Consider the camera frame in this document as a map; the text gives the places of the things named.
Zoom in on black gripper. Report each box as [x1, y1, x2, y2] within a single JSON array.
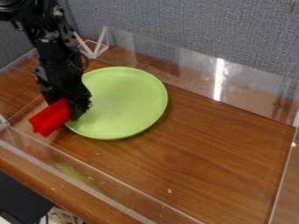
[[33, 38, 95, 122]]

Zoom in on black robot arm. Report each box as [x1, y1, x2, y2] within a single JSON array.
[[0, 0, 91, 121]]

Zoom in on white power strip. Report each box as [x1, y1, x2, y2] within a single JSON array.
[[38, 206, 85, 224]]

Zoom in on clear acrylic enclosure wall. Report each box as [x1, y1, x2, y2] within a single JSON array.
[[0, 28, 299, 224]]

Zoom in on red rectangular block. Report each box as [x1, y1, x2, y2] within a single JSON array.
[[29, 98, 71, 137]]

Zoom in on light green plate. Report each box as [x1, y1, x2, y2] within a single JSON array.
[[66, 66, 169, 140]]

